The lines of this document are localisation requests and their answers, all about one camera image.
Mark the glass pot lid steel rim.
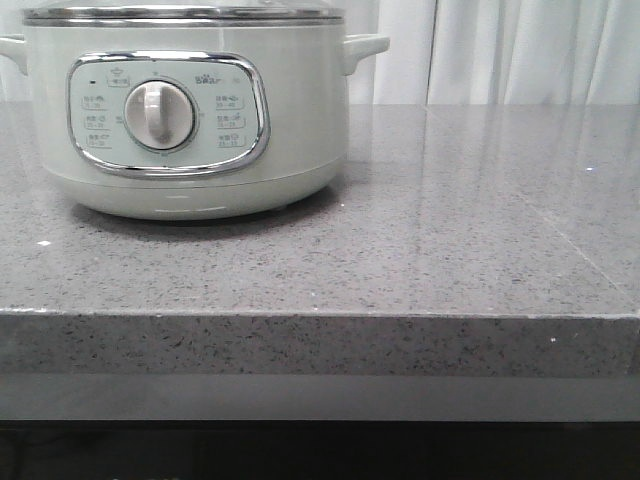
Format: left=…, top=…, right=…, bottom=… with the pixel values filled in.
left=21, top=1, right=345, bottom=27

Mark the pale green electric cooking pot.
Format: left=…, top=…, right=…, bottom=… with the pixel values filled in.
left=1, top=14, right=389, bottom=220

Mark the white curtain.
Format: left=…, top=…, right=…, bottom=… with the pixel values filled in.
left=1, top=1, right=639, bottom=105

